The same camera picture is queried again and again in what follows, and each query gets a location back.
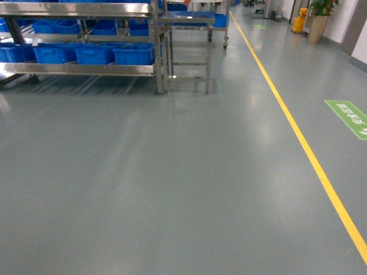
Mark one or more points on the green floor sign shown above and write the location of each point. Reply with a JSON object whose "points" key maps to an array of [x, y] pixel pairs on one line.
{"points": [[353, 118]]}

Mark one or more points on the blue plastic bin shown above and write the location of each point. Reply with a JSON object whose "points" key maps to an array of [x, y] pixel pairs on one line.
{"points": [[13, 53], [135, 54], [97, 54], [56, 53]]}

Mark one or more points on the small stainless steel table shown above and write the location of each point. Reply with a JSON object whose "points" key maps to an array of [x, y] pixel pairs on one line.
{"points": [[188, 20]]}

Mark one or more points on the steel shelf rack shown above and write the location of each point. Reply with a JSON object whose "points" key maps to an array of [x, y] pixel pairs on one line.
{"points": [[84, 22]]}

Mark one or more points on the potted plant in beige planter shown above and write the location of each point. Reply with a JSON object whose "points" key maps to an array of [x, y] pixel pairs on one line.
{"points": [[320, 11]]}

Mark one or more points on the yellow mop bucket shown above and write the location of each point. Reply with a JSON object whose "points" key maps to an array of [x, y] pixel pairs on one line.
{"points": [[299, 21]]}

